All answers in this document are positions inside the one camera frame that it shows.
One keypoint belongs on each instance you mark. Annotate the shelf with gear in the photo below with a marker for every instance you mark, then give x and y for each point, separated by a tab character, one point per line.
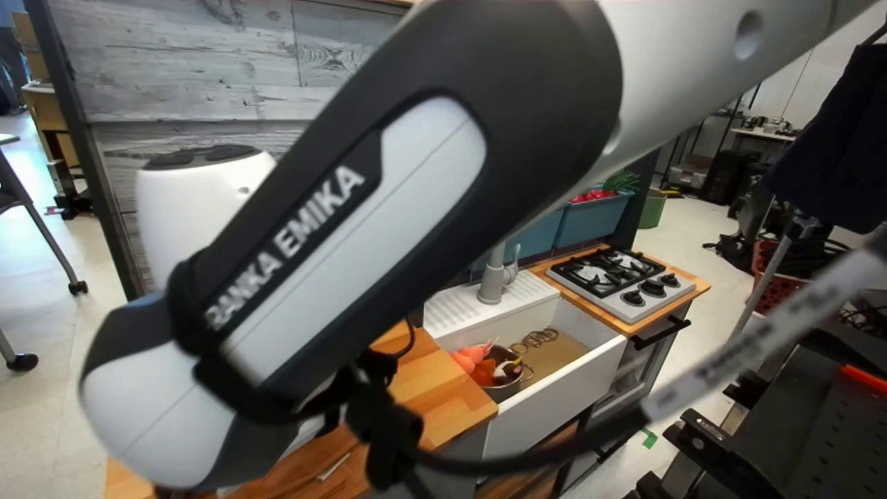
721	166

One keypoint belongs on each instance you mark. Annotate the wooden desk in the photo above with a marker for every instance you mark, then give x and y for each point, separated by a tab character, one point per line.
48	118

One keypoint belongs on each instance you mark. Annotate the black cloth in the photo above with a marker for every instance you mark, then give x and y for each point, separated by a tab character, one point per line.
842	145

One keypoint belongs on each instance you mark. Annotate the green toy leaves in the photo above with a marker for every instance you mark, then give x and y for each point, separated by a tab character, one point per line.
621	182

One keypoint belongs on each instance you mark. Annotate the metal pot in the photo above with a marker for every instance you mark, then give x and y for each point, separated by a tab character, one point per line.
509	384

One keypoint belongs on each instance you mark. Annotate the white toy sink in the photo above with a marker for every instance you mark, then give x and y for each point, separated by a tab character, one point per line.
554	395

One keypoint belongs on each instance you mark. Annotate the black stove knob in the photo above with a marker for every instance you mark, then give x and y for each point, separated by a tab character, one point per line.
633	298
669	279
652	287

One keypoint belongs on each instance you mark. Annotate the grey wood backdrop panel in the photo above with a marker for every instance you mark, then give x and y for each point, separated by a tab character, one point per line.
194	76

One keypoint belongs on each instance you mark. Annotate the toy stove top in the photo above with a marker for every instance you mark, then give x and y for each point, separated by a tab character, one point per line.
624	281

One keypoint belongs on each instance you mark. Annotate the teal bin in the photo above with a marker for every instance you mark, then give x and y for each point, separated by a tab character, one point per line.
592	218
537	239

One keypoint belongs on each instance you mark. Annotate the red crate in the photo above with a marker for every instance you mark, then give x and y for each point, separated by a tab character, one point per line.
776	291

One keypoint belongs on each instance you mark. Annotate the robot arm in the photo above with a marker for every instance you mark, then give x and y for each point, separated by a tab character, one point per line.
416	208

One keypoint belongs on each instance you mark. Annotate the green bucket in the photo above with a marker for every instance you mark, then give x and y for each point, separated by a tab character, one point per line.
651	210

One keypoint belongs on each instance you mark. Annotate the heap of red toy vegetables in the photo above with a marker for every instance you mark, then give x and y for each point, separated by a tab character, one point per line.
592	195

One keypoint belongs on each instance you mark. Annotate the toy oven door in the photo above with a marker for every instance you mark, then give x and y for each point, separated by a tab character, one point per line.
637	374

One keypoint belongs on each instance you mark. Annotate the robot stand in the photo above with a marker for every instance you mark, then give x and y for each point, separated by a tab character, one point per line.
797	436

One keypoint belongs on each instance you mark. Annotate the bunch of metal rings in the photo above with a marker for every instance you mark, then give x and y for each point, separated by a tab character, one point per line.
537	339

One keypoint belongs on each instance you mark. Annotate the toy kitchen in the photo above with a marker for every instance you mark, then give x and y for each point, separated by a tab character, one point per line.
443	388

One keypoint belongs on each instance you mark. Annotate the orange toy carrot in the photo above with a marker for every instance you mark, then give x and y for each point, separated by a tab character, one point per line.
471	357

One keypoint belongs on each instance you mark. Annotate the chair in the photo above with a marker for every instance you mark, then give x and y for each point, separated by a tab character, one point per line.
31	208

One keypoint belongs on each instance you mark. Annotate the person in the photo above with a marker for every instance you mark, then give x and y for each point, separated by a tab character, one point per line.
10	55

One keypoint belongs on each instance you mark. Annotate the grey toy tap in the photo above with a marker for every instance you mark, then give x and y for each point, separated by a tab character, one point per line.
490	284

